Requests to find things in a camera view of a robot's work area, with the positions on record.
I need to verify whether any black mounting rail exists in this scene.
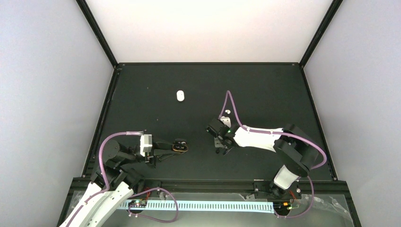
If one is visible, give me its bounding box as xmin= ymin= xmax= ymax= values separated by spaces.
xmin=67 ymin=177 xmax=352 ymax=200

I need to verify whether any right black corner post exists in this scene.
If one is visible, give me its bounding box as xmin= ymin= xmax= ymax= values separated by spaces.
xmin=299 ymin=0 xmax=343 ymax=68

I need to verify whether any black gold charging case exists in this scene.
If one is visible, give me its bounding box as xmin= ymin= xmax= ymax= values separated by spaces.
xmin=172 ymin=139 xmax=189 ymax=153

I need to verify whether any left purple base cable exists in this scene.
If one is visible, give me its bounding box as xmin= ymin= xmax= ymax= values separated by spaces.
xmin=122 ymin=186 xmax=179 ymax=222

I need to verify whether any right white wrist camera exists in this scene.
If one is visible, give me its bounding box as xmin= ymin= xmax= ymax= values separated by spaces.
xmin=220 ymin=116 xmax=231 ymax=128

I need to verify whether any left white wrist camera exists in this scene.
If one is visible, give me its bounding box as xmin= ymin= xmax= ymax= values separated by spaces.
xmin=139 ymin=134 xmax=153 ymax=157

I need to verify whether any left black corner post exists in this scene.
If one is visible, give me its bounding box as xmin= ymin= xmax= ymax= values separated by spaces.
xmin=76 ymin=0 xmax=118 ymax=68

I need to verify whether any black corner post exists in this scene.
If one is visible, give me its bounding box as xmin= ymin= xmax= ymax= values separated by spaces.
xmin=76 ymin=0 xmax=118 ymax=68
xmin=299 ymin=0 xmax=343 ymax=68

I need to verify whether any white closed earbud case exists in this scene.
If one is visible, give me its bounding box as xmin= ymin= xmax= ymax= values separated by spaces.
xmin=176 ymin=90 xmax=185 ymax=102

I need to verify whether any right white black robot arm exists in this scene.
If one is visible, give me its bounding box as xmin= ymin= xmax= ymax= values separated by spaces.
xmin=206 ymin=117 xmax=327 ymax=198

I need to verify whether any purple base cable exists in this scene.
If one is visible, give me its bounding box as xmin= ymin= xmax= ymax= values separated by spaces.
xmin=122 ymin=186 xmax=179 ymax=222
xmin=273 ymin=175 xmax=315 ymax=219

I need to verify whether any white slotted cable duct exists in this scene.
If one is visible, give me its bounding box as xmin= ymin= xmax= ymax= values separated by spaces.
xmin=117 ymin=200 xmax=274 ymax=214

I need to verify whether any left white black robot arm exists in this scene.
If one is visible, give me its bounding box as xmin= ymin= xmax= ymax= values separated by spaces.
xmin=61 ymin=134 xmax=188 ymax=227

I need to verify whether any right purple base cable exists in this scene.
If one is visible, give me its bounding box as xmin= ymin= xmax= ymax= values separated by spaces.
xmin=273 ymin=175 xmax=315 ymax=219

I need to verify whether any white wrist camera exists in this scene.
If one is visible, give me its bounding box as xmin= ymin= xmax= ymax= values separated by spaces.
xmin=139 ymin=134 xmax=153 ymax=157
xmin=220 ymin=116 xmax=231 ymax=128

